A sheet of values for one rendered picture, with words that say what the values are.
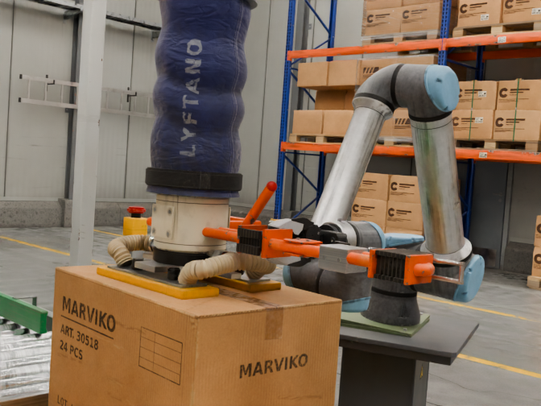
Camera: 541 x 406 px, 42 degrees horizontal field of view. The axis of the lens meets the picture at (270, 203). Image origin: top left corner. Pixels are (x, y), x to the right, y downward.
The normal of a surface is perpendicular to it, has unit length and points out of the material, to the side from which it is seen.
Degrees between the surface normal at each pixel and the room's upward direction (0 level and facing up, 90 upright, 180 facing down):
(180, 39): 80
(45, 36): 90
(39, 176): 90
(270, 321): 90
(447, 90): 87
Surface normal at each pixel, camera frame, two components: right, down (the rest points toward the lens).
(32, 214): 0.72, 0.08
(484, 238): -0.69, -0.01
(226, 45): 0.57, -0.15
